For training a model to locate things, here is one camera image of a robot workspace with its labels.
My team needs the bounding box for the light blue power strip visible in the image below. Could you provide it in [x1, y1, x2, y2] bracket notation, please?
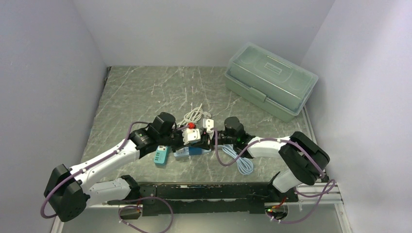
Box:
[173, 144, 255, 176]

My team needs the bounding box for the black base frame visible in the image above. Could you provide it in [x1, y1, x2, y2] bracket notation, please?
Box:
[107, 182, 298, 216]

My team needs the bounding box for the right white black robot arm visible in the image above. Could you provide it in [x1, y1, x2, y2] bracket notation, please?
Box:
[201, 116, 330, 201]

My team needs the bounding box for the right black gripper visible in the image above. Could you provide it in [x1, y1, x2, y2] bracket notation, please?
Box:
[192, 132, 236, 152]

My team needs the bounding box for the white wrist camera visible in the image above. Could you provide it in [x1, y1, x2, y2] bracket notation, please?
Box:
[182, 122, 201, 145]
[202, 118, 214, 134]

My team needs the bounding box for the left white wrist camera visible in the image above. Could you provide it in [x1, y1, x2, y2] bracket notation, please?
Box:
[182, 122, 201, 145]

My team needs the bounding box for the blue cube adapter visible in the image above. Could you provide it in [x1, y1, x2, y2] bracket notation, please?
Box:
[188, 147, 211, 156]

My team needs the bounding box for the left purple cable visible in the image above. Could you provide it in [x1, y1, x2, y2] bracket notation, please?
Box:
[40, 121, 174, 233]

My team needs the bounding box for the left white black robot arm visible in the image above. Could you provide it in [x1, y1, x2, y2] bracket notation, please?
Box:
[40, 112, 186, 222]

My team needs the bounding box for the teal power strip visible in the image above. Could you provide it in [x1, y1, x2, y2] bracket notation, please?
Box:
[153, 103, 213, 166]

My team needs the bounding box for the green plastic toolbox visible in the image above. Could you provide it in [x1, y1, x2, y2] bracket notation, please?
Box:
[224, 43, 319, 122]

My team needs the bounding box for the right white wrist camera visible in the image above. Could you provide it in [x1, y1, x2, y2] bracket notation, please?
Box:
[202, 118, 214, 134]

